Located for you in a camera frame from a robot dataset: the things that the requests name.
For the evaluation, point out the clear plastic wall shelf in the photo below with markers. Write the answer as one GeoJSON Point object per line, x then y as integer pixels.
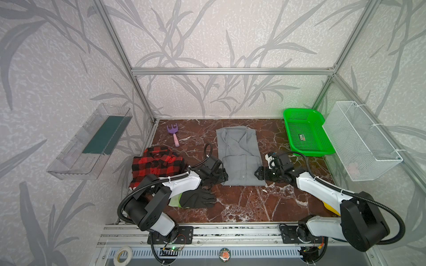
{"type": "Point", "coordinates": [89, 150]}

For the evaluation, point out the aluminium frame rails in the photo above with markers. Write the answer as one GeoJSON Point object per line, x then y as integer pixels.
{"type": "Point", "coordinates": [238, 59]}

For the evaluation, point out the red black plaid shirt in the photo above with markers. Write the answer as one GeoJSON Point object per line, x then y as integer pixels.
{"type": "Point", "coordinates": [157, 160]}

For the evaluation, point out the green plastic basket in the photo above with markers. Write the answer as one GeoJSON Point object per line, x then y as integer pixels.
{"type": "Point", "coordinates": [310, 123]}

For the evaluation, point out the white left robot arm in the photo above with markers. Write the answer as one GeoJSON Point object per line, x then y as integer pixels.
{"type": "Point", "coordinates": [162, 178]}

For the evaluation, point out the purple pink toy rake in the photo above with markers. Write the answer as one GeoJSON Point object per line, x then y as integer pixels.
{"type": "Point", "coordinates": [173, 129]}

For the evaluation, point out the yellow toy shovel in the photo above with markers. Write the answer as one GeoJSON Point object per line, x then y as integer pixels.
{"type": "Point", "coordinates": [331, 209]}

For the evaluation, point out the white wire mesh basket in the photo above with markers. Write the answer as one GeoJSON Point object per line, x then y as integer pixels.
{"type": "Point", "coordinates": [360, 144]}

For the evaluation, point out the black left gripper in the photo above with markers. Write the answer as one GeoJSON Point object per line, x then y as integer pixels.
{"type": "Point", "coordinates": [217, 173]}

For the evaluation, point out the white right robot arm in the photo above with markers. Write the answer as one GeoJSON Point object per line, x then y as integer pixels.
{"type": "Point", "coordinates": [360, 220]}

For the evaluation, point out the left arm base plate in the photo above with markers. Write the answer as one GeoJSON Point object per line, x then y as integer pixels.
{"type": "Point", "coordinates": [178, 235]}

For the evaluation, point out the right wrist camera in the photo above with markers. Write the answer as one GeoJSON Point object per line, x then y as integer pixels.
{"type": "Point", "coordinates": [270, 160]}

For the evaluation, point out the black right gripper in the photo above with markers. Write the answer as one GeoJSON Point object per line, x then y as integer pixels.
{"type": "Point", "coordinates": [267, 171]}

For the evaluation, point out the round red emblem button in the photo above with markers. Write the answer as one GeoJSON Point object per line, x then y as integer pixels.
{"type": "Point", "coordinates": [224, 255]}

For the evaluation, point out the black green work glove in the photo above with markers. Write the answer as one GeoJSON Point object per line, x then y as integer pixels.
{"type": "Point", "coordinates": [199, 198]}

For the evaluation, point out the grey long sleeve shirt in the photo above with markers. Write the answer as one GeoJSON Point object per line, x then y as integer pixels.
{"type": "Point", "coordinates": [238, 150]}

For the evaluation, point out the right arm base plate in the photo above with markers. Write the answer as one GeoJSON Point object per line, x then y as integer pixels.
{"type": "Point", "coordinates": [298, 234]}

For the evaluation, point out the white tape roll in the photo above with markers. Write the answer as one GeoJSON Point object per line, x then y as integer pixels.
{"type": "Point", "coordinates": [123, 256]}

